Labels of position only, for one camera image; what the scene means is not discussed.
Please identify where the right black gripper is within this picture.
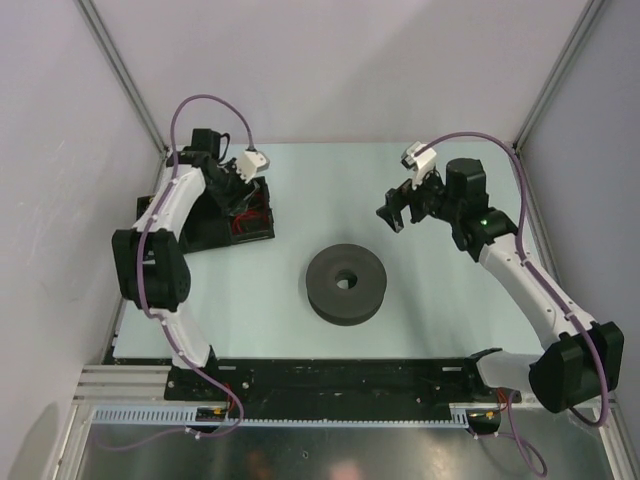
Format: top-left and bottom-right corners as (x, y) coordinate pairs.
(377, 163), (462, 232)

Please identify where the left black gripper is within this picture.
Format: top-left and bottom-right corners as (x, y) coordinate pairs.
(207, 158), (258, 216)

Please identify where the red wire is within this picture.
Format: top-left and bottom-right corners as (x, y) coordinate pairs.
(231, 197), (266, 235)

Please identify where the dark grey perforated spool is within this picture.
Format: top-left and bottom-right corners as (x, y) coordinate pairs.
(305, 244), (387, 327)

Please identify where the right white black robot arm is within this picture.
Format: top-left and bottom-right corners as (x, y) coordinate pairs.
(376, 158), (624, 413)

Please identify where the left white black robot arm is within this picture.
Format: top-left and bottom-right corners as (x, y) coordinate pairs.
(111, 129), (269, 400)

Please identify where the black compartment tray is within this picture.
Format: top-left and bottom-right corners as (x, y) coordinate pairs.
(111, 169), (275, 260)

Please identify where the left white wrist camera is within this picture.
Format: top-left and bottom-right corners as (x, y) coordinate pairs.
(235, 149), (270, 183)

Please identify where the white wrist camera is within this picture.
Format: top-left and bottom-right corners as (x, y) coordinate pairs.
(235, 149), (270, 183)
(401, 142), (437, 189)

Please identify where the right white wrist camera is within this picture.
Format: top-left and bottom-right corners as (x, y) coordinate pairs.
(401, 142), (437, 189)

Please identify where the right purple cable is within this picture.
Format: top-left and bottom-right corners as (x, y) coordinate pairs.
(422, 131), (612, 476)

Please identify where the purple cable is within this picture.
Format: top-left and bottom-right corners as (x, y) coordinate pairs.
(422, 131), (612, 476)
(92, 93), (254, 451)

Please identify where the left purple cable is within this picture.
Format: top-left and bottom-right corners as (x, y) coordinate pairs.
(92, 93), (254, 451)

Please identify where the aluminium frame rail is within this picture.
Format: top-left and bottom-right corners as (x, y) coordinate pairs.
(73, 365), (170, 405)

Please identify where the grey slotted cable duct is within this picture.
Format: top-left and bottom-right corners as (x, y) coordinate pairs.
(92, 403), (501, 429)

